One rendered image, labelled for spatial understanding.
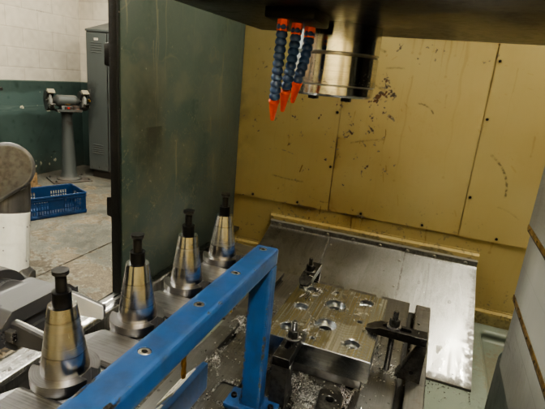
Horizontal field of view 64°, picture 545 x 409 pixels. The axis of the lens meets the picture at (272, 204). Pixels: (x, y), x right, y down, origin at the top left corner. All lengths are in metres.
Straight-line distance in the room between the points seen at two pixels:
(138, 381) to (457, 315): 1.44
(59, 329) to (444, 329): 1.44
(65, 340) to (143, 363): 0.08
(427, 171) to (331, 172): 0.39
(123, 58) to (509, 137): 1.36
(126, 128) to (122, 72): 0.16
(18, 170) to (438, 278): 1.49
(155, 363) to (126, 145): 0.96
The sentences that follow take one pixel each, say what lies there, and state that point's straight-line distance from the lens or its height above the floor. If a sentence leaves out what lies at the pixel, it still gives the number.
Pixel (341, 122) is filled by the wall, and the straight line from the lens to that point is 1.88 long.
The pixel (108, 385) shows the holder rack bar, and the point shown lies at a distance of 0.46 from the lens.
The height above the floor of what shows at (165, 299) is 1.22.
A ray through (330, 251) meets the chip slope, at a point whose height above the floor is 0.82.
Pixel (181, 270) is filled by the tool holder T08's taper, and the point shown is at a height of 1.25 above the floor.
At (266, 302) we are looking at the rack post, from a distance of 0.78.
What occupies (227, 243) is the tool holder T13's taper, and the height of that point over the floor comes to 1.25.
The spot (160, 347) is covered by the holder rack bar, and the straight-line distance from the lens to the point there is 0.50.
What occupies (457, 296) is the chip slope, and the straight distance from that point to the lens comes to 1.83.
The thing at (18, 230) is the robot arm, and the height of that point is 1.17.
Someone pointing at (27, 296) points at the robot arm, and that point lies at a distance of 0.67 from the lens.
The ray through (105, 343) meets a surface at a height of 1.22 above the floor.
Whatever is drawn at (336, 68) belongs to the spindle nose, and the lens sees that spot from 0.77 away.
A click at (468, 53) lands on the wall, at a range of 1.84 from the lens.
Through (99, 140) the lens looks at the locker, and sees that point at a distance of 6.25.
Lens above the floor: 1.51
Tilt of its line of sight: 16 degrees down
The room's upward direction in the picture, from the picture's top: 5 degrees clockwise
